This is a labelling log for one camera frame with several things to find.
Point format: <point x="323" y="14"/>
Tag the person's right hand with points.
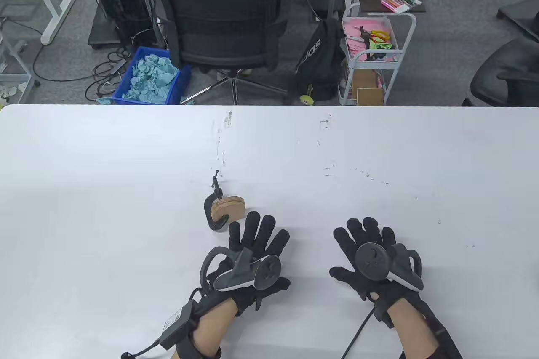
<point x="347" y="249"/>

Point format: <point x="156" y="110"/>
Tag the person's left hand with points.
<point x="257" y="237"/>

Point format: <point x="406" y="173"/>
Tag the round wooden disc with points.
<point x="229" y="206"/>

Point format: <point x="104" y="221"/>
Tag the black metal clamp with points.
<point x="209" y="212"/>

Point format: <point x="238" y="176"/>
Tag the black forearm sensor box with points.
<point x="179" y="323"/>
<point x="446" y="342"/>

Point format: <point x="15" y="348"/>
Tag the person's right forearm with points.
<point x="408" y="329"/>

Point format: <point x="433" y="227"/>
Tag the grey and white controller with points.
<point x="370" y="262"/>
<point x="265" y="270"/>

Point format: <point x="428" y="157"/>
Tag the small green toy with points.
<point x="307" y="99"/>

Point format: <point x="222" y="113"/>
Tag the brown cardboard box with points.
<point x="366" y="85"/>

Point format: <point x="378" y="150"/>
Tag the blue plastic bin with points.
<point x="177" y="83"/>

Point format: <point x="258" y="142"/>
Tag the black backpack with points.
<point x="316" y="60"/>

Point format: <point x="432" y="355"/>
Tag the pile of crumpled blue paper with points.
<point x="149" y="77"/>

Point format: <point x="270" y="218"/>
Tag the green cloth item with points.
<point x="381" y="45"/>

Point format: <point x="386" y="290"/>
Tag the white rolling cart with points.
<point x="406" y="39"/>

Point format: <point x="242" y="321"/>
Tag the stack of pink paper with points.
<point x="353" y="30"/>

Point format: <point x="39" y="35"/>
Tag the black mesh office chair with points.
<point x="219" y="14"/>

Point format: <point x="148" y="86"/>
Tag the pack of coloured markers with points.
<point x="400" y="0"/>

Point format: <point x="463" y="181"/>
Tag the black computer tower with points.
<point x="122" y="5"/>

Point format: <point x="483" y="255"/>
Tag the black chair base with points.
<point x="520" y="11"/>

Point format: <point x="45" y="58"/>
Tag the white desk leg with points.
<point x="52" y="9"/>

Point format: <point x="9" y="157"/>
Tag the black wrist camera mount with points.
<point x="382" y="315"/>

